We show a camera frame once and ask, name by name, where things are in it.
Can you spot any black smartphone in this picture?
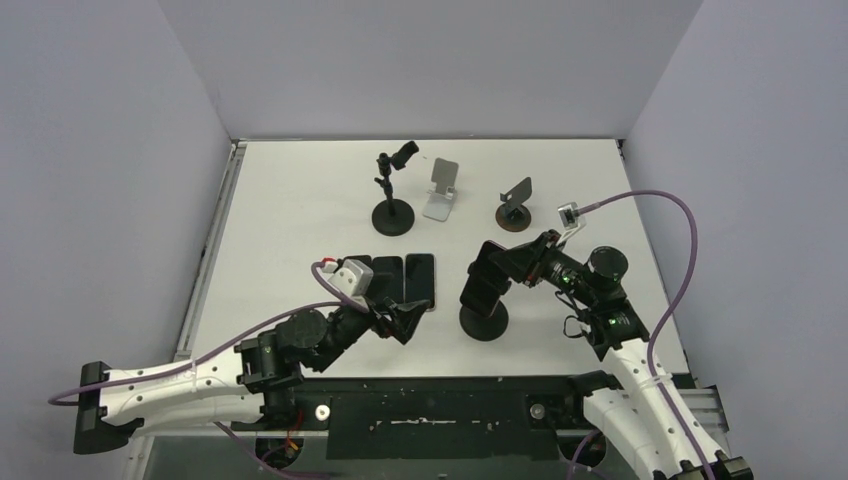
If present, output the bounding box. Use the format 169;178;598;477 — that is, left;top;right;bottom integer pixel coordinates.
368;256;404;303

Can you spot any clear-case phone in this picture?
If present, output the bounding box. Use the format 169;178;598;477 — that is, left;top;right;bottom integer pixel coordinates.
404;253;436;311

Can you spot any black pole phone stand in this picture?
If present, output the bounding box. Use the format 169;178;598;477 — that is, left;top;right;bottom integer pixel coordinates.
371;141;419;237
458;261;511;343

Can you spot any white folding phone stand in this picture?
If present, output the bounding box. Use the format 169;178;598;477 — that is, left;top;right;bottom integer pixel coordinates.
422;158;459;222

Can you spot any red-edged black phone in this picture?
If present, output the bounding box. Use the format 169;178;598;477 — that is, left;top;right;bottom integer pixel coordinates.
460;240;511;318

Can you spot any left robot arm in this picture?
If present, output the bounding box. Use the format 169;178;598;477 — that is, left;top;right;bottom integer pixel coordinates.
73;299;430;455

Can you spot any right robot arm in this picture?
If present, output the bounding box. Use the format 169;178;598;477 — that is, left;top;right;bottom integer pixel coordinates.
488;231;754;479

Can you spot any brown round base phone stand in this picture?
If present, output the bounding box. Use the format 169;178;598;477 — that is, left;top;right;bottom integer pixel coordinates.
495;177;533;232

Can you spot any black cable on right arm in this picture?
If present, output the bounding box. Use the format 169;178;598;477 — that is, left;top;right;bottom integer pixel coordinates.
561;294;598;340

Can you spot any black mounting base plate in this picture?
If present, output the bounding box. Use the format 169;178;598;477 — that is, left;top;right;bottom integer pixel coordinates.
246;371;622;461

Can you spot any aluminium frame rail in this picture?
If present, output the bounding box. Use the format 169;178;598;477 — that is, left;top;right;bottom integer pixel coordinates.
122;140;247;479

